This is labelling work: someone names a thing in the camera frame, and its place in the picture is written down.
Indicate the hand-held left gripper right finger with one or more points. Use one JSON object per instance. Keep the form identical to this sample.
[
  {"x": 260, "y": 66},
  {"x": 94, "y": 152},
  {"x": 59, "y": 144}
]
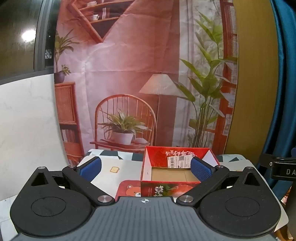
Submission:
[{"x": 200, "y": 170}]

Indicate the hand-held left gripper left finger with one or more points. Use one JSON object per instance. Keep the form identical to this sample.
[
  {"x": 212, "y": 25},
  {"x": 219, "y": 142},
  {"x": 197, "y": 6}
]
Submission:
[{"x": 91, "y": 167}]

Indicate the red cardboard box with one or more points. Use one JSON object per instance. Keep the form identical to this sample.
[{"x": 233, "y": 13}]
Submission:
[{"x": 157, "y": 157}]

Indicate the white patterned tablecloth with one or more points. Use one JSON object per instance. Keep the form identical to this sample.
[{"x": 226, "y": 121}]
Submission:
[{"x": 129, "y": 167}]

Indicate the red bear-print tin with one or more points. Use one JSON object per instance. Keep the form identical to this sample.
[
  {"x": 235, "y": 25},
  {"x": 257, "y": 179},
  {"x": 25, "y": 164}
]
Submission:
[{"x": 128, "y": 188}]

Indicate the blue curtain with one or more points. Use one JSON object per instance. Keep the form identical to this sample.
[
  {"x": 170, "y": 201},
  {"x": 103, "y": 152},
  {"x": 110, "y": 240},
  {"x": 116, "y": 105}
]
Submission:
[{"x": 284, "y": 92}]

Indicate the printed room-scene backdrop cloth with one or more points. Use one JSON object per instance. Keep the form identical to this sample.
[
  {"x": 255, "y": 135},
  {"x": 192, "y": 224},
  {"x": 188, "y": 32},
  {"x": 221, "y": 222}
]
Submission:
[{"x": 129, "y": 69}]

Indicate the dark glass window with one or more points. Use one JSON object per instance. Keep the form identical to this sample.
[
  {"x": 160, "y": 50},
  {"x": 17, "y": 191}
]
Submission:
[{"x": 13, "y": 58}]

